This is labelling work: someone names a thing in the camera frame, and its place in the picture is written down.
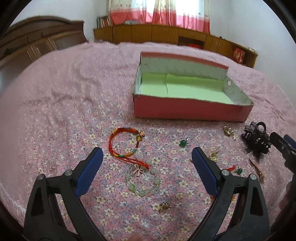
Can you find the black bow hair claw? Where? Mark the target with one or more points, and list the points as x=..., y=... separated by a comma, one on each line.
x=257, y=139

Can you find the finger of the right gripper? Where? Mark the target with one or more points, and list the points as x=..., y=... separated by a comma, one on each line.
x=290, y=140
x=282, y=145

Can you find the red item in cabinet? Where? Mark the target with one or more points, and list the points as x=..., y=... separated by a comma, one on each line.
x=196, y=46

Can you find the dark wooden headboard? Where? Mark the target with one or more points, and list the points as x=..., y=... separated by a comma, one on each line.
x=26, y=41

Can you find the red gift box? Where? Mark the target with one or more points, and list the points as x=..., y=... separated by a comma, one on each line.
x=238, y=55

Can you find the books on shelf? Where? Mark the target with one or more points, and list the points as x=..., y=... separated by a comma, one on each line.
x=104, y=21

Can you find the gold ornament earring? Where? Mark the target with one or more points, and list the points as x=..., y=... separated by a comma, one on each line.
x=214, y=156

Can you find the gold pearl brooch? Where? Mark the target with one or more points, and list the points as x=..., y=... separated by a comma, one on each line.
x=164, y=206

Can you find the pink floral bedspread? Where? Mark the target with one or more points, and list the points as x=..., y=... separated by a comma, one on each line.
x=68, y=102

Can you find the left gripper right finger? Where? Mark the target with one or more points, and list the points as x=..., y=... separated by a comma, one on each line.
x=250, y=217

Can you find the red cardboard box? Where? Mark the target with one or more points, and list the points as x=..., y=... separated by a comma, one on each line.
x=179, y=87

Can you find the pink white curtains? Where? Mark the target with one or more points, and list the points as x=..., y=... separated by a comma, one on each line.
x=187, y=14

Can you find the green bead earring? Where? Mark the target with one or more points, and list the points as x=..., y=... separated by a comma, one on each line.
x=184, y=143
x=235, y=169

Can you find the pink hair clip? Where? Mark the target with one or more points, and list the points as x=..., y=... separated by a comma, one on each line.
x=258, y=171

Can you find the gold dangling earring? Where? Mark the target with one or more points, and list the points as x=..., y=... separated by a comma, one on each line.
x=229, y=132

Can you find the long wooden cabinet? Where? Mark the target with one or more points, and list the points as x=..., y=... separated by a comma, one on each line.
x=140, y=33

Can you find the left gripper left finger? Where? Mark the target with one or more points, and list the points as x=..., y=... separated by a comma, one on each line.
x=43, y=220

